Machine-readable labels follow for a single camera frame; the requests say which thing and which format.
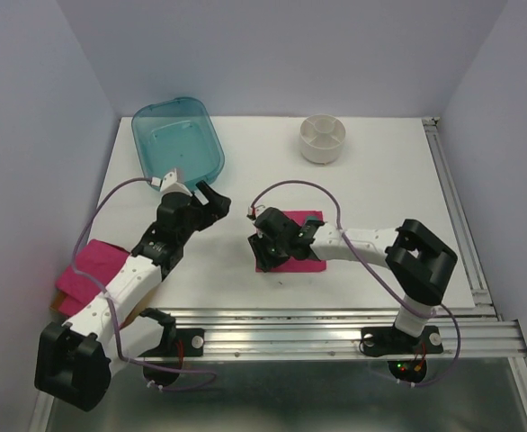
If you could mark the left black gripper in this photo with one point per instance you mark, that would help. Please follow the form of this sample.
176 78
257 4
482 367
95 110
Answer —
218 204

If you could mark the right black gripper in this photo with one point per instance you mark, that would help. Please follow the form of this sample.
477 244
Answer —
265 260

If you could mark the pink paper napkin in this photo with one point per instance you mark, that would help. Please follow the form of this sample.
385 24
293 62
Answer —
294 266

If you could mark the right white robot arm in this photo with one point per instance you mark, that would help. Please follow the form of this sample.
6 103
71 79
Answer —
421 263

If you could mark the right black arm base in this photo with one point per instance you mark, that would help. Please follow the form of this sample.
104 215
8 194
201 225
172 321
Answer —
398 337

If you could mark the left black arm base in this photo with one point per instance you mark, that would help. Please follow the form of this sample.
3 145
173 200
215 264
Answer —
161 337

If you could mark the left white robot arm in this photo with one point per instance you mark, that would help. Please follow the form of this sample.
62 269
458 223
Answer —
77 359

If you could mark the pink napkin stack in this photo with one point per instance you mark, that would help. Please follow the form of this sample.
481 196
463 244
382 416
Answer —
99 259

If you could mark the teal plastic bin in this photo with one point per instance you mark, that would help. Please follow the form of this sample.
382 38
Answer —
180 135

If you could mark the white utensil holder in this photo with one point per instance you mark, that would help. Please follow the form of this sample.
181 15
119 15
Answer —
321 139

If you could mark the brown cardboard tray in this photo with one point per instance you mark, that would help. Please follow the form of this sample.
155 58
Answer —
67 306

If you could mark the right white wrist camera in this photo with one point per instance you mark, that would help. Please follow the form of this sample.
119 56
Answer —
252 211

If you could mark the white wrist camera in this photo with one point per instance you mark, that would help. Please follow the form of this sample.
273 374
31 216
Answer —
252 211
169 183

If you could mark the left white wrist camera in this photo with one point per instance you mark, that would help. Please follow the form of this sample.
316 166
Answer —
169 183

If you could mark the aluminium frame rail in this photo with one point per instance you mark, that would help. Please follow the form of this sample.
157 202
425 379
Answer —
284 346

